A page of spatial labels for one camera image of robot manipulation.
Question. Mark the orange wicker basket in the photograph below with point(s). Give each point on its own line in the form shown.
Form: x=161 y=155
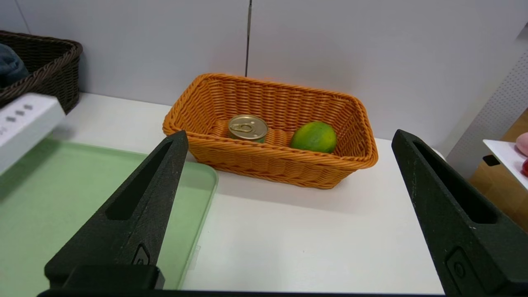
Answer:
x=288 y=165

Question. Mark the tin can with gold lid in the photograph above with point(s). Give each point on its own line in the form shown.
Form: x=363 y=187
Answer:
x=247 y=128

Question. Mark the dark brown wicker basket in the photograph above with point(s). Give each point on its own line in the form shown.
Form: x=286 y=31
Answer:
x=53 y=70

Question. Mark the red apple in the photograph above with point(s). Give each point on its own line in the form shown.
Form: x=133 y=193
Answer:
x=525 y=167

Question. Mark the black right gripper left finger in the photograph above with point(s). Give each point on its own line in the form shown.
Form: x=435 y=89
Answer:
x=136 y=214

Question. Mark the green citrus fruit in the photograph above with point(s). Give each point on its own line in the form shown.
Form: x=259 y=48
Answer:
x=314 y=137

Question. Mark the white power strip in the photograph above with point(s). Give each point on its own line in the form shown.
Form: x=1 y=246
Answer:
x=24 y=123

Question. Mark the small black table bracket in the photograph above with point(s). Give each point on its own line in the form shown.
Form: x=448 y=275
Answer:
x=491 y=160

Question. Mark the pink plush toy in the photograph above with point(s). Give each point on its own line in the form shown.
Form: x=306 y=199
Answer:
x=523 y=144

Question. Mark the white side table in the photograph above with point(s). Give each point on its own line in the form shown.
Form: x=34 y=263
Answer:
x=509 y=161

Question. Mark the light green plastic tray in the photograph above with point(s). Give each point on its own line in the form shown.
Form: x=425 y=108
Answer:
x=62 y=194

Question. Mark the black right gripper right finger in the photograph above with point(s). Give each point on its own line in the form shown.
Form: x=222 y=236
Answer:
x=445 y=231

